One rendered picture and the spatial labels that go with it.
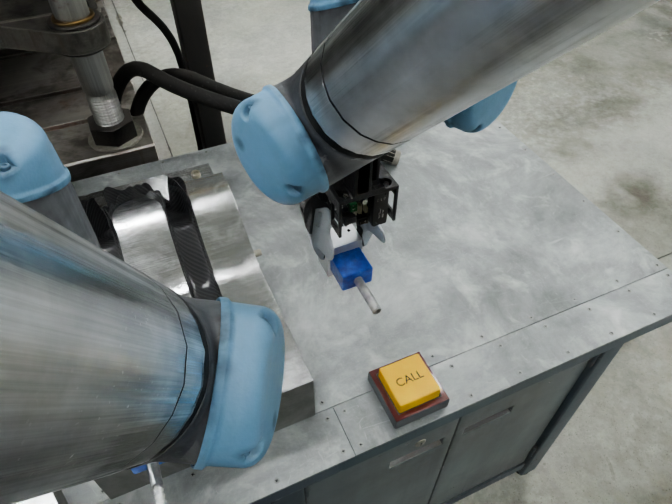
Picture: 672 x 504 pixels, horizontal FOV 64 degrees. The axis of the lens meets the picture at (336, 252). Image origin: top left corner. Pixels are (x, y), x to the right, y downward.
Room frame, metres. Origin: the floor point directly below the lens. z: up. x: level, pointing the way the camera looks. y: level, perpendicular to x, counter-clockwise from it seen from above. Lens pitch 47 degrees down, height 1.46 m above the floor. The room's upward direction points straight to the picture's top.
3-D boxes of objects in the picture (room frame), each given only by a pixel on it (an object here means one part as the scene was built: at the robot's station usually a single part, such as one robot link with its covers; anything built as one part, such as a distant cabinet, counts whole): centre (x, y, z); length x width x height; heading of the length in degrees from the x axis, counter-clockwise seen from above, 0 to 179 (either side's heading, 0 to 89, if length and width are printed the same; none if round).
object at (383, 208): (0.47, -0.02, 1.09); 0.09 x 0.08 x 0.12; 24
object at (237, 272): (0.49, 0.25, 0.87); 0.50 x 0.26 x 0.14; 24
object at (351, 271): (0.45, -0.02, 0.93); 0.13 x 0.05 x 0.05; 24
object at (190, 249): (0.48, 0.25, 0.92); 0.35 x 0.16 x 0.09; 24
